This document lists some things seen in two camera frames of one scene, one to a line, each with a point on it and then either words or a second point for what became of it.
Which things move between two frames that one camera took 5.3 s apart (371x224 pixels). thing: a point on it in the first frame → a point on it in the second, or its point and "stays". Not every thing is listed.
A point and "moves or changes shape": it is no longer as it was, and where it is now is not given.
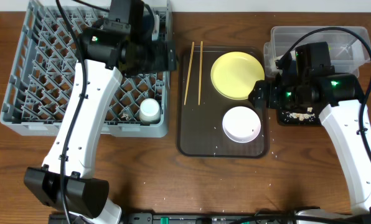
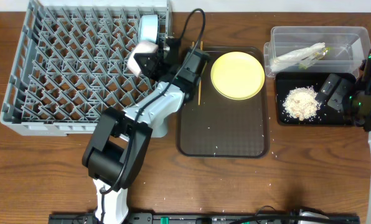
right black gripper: [273, 87] → [344, 86]
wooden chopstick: [200, 72] stays
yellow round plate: [234, 74] stays
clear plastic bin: [346, 51] stays
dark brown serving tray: [200, 127] stays
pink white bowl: [241, 124] moves or changes shape
